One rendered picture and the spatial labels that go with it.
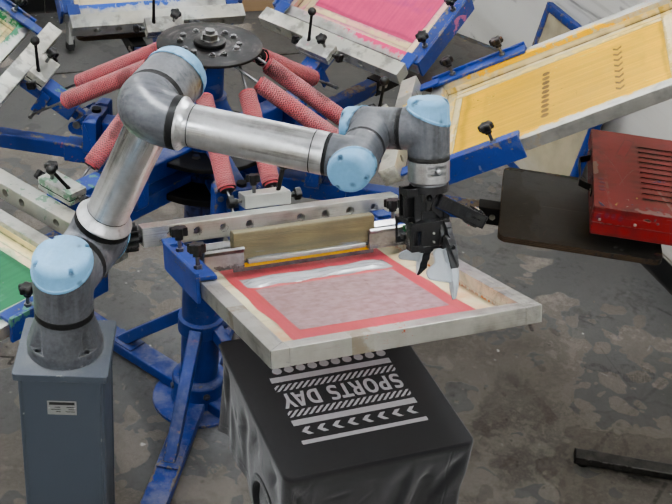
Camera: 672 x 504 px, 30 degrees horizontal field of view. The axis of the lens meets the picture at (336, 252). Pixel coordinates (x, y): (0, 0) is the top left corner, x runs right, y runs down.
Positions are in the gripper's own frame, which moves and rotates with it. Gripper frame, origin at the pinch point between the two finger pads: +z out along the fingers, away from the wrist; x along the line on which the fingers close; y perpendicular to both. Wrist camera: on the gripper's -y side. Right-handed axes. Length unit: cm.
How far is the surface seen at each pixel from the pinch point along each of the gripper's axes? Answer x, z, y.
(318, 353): -12.0, 14.3, 19.6
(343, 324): -28.7, 16.2, 7.8
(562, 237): -93, 28, -84
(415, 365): -54, 40, -20
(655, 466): -110, 118, -133
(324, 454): -32, 47, 12
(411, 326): -12.4, 12.1, -0.1
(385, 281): -52, 17, -12
